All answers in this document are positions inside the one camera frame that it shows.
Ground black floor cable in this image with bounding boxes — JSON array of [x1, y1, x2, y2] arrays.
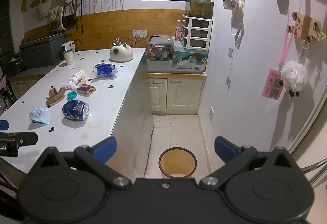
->
[[142, 111, 155, 179]]

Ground hanging white charger cable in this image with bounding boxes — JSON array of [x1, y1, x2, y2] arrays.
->
[[225, 22, 245, 91]]

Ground white fluffy sheep plush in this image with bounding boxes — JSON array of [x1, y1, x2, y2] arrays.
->
[[279, 60, 308, 97]]

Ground hanging tote bag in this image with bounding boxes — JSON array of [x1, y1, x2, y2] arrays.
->
[[49, 0, 65, 32]]

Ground white small appliance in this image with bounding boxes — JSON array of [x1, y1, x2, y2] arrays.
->
[[61, 40, 75, 53]]

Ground wooden wall hook rack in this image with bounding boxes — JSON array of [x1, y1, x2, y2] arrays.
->
[[288, 11, 326, 43]]

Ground cream floor cabinet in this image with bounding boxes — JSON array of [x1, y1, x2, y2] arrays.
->
[[149, 73, 207, 115]]

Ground clear plastic storage box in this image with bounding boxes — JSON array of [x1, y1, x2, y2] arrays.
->
[[148, 35, 173, 61]]

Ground low white wall socket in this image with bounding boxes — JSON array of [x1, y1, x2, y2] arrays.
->
[[209, 107, 215, 121]]

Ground teal bottle cap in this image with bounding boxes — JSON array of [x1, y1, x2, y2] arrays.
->
[[67, 91, 77, 100]]

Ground glass fish tank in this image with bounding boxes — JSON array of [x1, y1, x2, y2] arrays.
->
[[185, 0, 214, 19]]

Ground dark grey storage box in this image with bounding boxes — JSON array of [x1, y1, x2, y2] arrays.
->
[[19, 33, 65, 69]]

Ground red cigarette pack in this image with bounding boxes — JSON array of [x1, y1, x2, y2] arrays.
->
[[76, 84, 96, 96]]

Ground pink-label plastic bottle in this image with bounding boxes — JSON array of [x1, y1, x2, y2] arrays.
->
[[175, 20, 182, 41]]

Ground white tissue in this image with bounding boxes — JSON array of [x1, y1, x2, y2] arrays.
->
[[62, 69, 86, 90]]

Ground round brown-rim trash bin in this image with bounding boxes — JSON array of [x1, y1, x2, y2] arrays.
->
[[158, 147, 197, 179]]

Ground crushed blue soda can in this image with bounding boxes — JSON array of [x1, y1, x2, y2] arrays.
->
[[62, 100, 89, 121]]

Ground blue snack bag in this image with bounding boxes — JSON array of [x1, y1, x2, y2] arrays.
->
[[93, 64, 118, 78]]

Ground beige paper cup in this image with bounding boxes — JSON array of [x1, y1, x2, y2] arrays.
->
[[63, 49, 74, 65]]

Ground pink QR code card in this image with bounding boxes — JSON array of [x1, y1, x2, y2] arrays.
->
[[262, 69, 283, 100]]

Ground pink lanyard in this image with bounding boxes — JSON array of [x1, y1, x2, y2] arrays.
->
[[279, 0, 307, 68]]

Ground white drawer organizer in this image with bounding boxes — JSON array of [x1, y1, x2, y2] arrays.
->
[[181, 14, 213, 51]]

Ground white table with hearts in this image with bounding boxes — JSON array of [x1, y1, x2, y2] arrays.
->
[[1, 48, 153, 180]]

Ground white cat-shaped ceramic dish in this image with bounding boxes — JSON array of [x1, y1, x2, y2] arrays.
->
[[109, 37, 134, 62]]

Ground light blue plastic wrapper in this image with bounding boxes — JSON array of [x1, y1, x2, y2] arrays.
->
[[29, 107, 50, 124]]

